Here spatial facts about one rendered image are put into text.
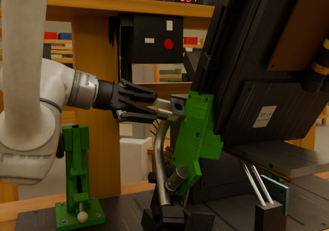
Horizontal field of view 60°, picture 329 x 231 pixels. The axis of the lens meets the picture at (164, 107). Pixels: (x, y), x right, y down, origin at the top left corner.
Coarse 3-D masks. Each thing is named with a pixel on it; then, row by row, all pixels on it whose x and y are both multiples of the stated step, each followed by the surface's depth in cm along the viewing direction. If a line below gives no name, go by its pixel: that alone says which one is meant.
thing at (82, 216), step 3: (81, 204) 77; (81, 207) 76; (81, 210) 76; (81, 213) 75; (84, 213) 75; (78, 216) 74; (81, 216) 74; (84, 216) 74; (87, 216) 75; (78, 219) 74; (81, 219) 74; (84, 219) 74; (87, 219) 75; (81, 222) 74
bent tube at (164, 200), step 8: (176, 104) 80; (176, 112) 77; (184, 112) 78; (168, 120) 81; (160, 128) 84; (160, 136) 84; (160, 144) 84; (160, 152) 83; (160, 160) 81; (160, 168) 79; (160, 176) 78; (160, 184) 76; (160, 192) 75; (168, 192) 75; (160, 200) 74; (168, 200) 73
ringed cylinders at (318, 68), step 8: (328, 40) 60; (328, 48) 60; (320, 56) 62; (328, 56) 61; (312, 64) 64; (320, 64) 63; (328, 64) 62; (312, 72) 64; (320, 72) 63; (328, 72) 63; (304, 80) 66; (312, 80) 65; (320, 80) 64; (328, 80) 67; (304, 88) 66; (312, 88) 65; (320, 88) 68; (328, 88) 67
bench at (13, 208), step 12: (132, 192) 105; (0, 204) 96; (12, 204) 96; (24, 204) 96; (36, 204) 96; (48, 204) 96; (0, 216) 88; (12, 216) 88; (0, 228) 82; (12, 228) 82
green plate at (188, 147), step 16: (192, 96) 77; (208, 96) 70; (192, 112) 75; (208, 112) 69; (192, 128) 73; (208, 128) 71; (176, 144) 79; (192, 144) 72; (208, 144) 72; (176, 160) 78
